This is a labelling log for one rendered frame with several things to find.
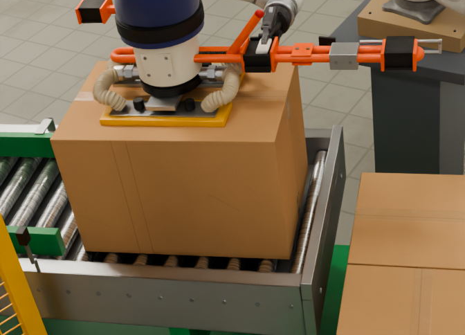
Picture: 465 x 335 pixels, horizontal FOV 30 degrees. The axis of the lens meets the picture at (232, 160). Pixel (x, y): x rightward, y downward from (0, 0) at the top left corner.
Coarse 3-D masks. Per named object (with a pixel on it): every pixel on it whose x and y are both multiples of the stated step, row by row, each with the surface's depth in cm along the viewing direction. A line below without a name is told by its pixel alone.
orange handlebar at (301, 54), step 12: (108, 12) 252; (120, 48) 231; (132, 48) 230; (204, 48) 225; (216, 48) 224; (228, 48) 223; (240, 48) 222; (288, 48) 219; (300, 48) 217; (312, 48) 217; (324, 48) 217; (360, 48) 215; (372, 48) 214; (420, 48) 210; (120, 60) 227; (132, 60) 227; (204, 60) 222; (216, 60) 221; (228, 60) 220; (240, 60) 219; (276, 60) 217; (288, 60) 216; (300, 60) 216; (312, 60) 215; (324, 60) 214; (360, 60) 212; (372, 60) 211
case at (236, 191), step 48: (144, 96) 236; (192, 96) 233; (240, 96) 230; (288, 96) 229; (96, 144) 223; (144, 144) 220; (192, 144) 217; (240, 144) 214; (288, 144) 230; (96, 192) 234; (144, 192) 230; (192, 192) 227; (240, 192) 224; (288, 192) 231; (96, 240) 245; (144, 240) 241; (192, 240) 238; (240, 240) 234; (288, 240) 232
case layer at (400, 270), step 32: (384, 192) 253; (416, 192) 251; (448, 192) 249; (384, 224) 242; (416, 224) 240; (448, 224) 239; (352, 256) 234; (384, 256) 232; (416, 256) 230; (448, 256) 229; (352, 288) 224; (384, 288) 223; (416, 288) 221; (448, 288) 220; (352, 320) 215; (384, 320) 214; (416, 320) 213; (448, 320) 211
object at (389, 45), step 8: (384, 40) 213; (392, 40) 212; (400, 40) 212; (408, 40) 212; (416, 40) 211; (384, 48) 210; (392, 48) 209; (400, 48) 209; (408, 48) 208; (416, 48) 208; (384, 56) 210; (392, 56) 209; (400, 56) 209; (408, 56) 208; (416, 56) 207; (384, 64) 210; (392, 64) 211; (400, 64) 210; (408, 64) 210; (416, 64) 208
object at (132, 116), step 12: (108, 108) 230; (132, 108) 228; (144, 108) 227; (180, 108) 225; (192, 108) 223; (228, 108) 223; (108, 120) 226; (120, 120) 225; (132, 120) 224; (144, 120) 223; (156, 120) 223; (168, 120) 222; (180, 120) 221; (192, 120) 220; (204, 120) 220; (216, 120) 219
